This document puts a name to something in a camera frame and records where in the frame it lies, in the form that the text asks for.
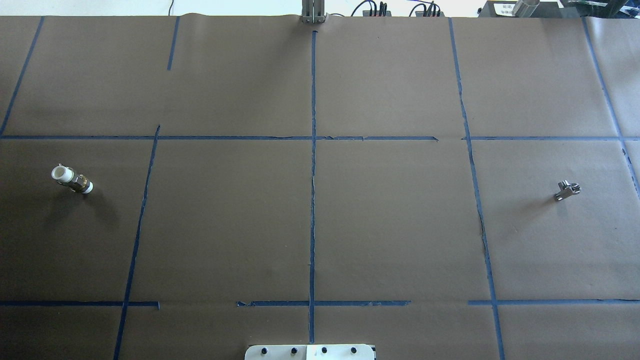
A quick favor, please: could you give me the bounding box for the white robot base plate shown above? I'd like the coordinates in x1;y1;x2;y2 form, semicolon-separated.
244;343;377;360

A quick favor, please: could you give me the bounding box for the brown paper table cover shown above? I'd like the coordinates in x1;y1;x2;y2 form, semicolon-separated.
1;13;639;360

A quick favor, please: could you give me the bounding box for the chrome tee pipe fitting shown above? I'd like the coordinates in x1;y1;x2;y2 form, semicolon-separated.
553;180;582;202

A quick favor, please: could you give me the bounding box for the black power strip left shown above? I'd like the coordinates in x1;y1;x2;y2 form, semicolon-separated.
358;0;393;18

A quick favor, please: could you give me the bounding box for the black box with metal cylinder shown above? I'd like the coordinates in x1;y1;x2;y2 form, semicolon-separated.
477;0;563;19

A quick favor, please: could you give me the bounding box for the aluminium frame post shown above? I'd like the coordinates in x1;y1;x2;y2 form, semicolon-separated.
301;0;327;25

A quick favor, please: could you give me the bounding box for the white PPR brass valve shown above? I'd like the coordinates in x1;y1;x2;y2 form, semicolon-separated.
50;163;94;195

